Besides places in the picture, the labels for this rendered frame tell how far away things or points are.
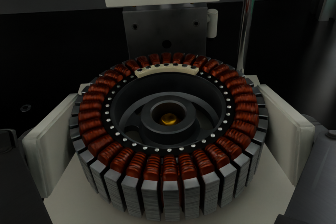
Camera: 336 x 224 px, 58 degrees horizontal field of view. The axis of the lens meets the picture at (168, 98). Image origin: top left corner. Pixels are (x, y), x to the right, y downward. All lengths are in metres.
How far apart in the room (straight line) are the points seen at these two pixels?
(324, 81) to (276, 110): 0.14
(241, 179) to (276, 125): 0.03
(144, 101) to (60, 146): 0.07
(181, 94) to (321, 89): 0.13
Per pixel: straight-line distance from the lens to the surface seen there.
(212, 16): 0.29
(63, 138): 0.17
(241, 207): 0.18
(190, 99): 0.21
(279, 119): 0.16
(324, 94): 0.28
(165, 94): 0.21
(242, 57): 0.25
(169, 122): 0.18
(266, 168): 0.20
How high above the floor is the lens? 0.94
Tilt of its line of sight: 41 degrees down
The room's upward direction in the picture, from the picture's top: 4 degrees counter-clockwise
